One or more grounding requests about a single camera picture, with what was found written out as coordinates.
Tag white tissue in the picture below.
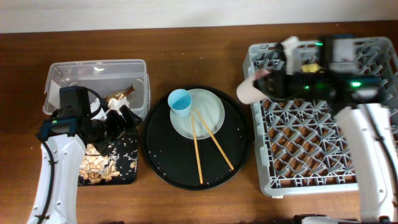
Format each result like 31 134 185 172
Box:
108 96 129 115

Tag gold snack wrapper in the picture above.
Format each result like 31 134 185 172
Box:
106 85 134 102

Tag yellow bowl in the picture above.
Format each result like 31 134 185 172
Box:
301 63 322 73

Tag peanut shell food scraps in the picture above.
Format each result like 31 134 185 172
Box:
77 136 137 184

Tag pink plastic cup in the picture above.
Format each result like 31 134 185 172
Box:
236 69 269 105

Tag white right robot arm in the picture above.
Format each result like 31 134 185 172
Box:
252 70 397 223

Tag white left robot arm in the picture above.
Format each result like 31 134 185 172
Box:
28 105 142 223

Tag grey dishwasher rack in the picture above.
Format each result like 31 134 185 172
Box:
243 37 397 197

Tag black rectangular tray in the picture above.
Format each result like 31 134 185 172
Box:
76 127 139 187

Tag clear plastic bin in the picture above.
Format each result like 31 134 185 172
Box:
43 59 150 119

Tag blue plastic cup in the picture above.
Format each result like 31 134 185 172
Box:
167 89 193 118

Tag round black serving tray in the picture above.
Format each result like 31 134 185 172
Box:
142 87 251 190

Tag left wooden chopstick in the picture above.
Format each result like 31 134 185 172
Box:
190 112 203 184

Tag wooden chopstick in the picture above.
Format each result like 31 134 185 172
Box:
190 112 203 184
195 109 234 170

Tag right wooden chopstick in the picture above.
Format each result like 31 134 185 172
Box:
195 109 234 170

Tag light grey plate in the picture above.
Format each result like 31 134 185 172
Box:
170 88 225 139

